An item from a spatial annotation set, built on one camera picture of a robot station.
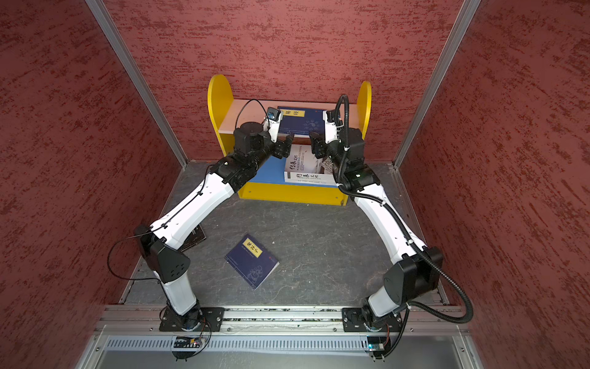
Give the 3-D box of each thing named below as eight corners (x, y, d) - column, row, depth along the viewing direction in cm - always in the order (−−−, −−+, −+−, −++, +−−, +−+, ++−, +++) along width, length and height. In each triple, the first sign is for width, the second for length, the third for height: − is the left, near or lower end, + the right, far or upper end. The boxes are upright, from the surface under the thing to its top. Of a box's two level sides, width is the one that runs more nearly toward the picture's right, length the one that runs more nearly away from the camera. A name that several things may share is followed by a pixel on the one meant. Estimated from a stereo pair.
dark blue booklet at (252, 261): (224, 258, 90) (223, 256, 88) (249, 236, 96) (248, 233, 94) (254, 290, 82) (253, 289, 80) (279, 264, 88) (279, 261, 87)
